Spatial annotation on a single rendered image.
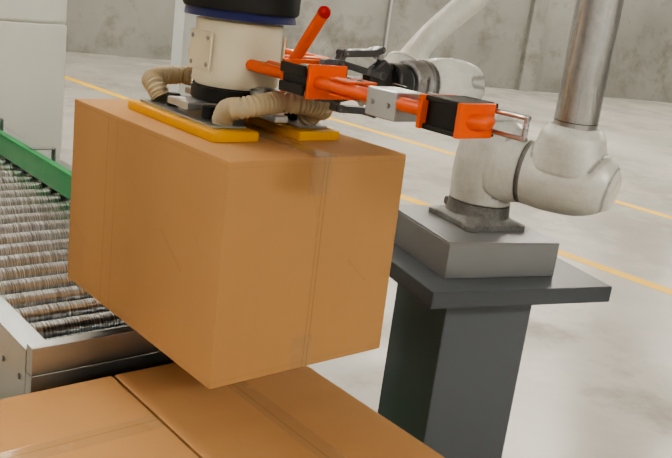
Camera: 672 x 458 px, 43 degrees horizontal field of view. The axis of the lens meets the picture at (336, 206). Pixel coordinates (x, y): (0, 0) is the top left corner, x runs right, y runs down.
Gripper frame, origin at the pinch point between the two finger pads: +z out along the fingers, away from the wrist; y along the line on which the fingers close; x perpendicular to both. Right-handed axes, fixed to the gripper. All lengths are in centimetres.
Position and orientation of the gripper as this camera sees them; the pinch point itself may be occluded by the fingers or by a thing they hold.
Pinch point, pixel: (318, 80)
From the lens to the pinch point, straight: 148.8
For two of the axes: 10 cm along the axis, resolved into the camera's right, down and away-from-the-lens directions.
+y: -1.2, 9.6, 2.5
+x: -6.3, -2.7, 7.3
